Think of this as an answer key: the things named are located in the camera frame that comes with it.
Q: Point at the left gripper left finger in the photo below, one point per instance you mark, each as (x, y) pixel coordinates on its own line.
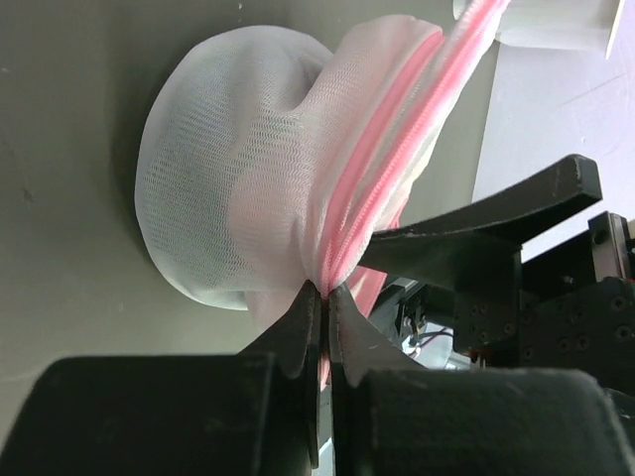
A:
(294, 339)

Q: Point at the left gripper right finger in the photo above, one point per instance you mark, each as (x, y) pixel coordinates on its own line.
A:
(356, 346)

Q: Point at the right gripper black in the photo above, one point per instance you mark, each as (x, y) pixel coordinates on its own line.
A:
(570, 308)

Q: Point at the pink white mesh laundry bag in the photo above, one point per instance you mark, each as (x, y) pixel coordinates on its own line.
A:
(248, 138)

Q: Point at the pink bra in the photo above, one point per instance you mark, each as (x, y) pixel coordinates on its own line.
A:
(393, 148)

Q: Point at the white plastic bin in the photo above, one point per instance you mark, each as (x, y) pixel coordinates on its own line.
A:
(588, 26)

